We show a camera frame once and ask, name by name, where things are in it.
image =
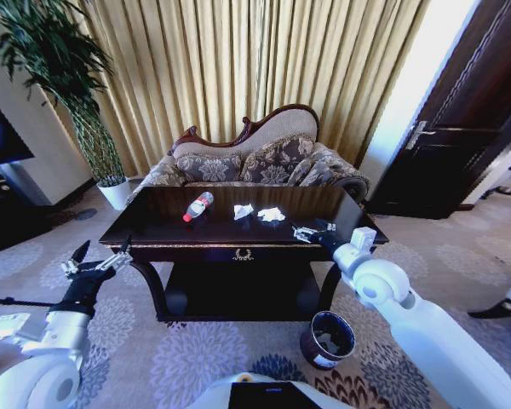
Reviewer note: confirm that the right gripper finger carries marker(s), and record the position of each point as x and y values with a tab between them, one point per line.
302	234
330	226

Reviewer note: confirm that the clear plastic bottle red cap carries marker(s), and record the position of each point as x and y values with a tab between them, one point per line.
198	206

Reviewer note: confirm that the small crumpled white tissue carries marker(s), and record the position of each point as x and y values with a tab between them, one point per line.
242	211

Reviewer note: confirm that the black flat television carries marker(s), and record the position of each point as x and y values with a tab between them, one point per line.
0	136

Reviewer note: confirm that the large floral sofa cushion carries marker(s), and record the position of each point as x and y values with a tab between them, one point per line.
277	159

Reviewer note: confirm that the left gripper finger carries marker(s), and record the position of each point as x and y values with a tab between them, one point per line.
116	260
80	255

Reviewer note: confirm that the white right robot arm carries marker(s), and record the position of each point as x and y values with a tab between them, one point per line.
413	324

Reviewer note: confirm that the floral upholstered wooden sofa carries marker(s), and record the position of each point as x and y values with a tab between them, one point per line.
272	128

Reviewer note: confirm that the wide crumpled white tissue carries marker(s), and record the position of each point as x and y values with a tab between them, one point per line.
271	214

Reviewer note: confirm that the dark wooden door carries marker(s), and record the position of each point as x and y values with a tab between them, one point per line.
447	140

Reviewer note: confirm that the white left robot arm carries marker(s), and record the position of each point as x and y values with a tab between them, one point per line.
47	375

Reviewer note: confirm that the dark shoes on floor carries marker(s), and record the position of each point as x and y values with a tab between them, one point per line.
504	190

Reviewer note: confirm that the dark wooden coffee table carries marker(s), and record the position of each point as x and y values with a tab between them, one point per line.
221	238

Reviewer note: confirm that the white plant pot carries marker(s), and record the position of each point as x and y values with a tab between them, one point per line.
115	194

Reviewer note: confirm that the dark television cabinet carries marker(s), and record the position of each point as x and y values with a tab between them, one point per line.
4	213

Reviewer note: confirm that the small floral sofa cushion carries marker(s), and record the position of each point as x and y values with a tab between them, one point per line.
208	168

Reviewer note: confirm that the tall green potted plant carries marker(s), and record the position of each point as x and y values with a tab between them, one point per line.
51	55

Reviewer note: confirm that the white paper trash in bin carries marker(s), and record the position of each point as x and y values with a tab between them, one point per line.
327	341

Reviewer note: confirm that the golden pleated curtain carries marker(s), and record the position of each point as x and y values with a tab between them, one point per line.
238	64

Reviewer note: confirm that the dark round trash bin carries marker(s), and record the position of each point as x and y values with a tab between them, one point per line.
319	355

